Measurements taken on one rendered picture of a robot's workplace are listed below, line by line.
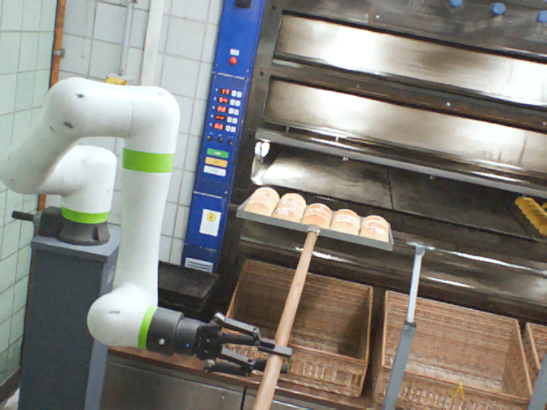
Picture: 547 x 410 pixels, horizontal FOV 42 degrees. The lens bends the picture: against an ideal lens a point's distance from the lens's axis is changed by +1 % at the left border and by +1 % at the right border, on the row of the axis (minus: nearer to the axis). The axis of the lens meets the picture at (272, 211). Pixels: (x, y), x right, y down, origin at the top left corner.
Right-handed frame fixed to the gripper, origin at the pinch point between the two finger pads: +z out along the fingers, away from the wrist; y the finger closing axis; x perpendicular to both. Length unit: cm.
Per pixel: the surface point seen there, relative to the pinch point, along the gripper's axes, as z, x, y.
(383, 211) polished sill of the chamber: 26, -155, 2
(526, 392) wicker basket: 89, -115, 47
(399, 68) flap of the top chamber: 19, -154, -56
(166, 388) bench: -40, -100, 73
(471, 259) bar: 58, -118, 3
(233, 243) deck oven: -33, -155, 30
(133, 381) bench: -53, -100, 74
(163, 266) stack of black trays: -58, -141, 42
